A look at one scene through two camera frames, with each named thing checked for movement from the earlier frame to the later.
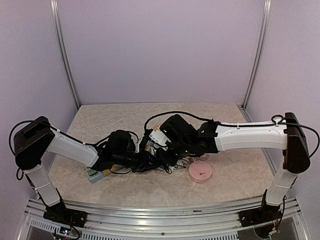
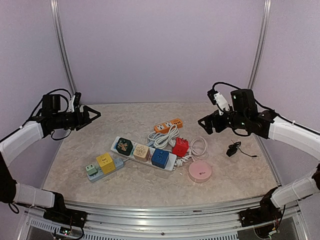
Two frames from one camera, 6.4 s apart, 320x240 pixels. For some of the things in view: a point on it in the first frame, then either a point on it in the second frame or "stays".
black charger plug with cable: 167,169 → 232,148
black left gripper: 144,160 → 86,120
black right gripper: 169,160 → 208,119
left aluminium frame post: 63,53 stays
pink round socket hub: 200,172 stays
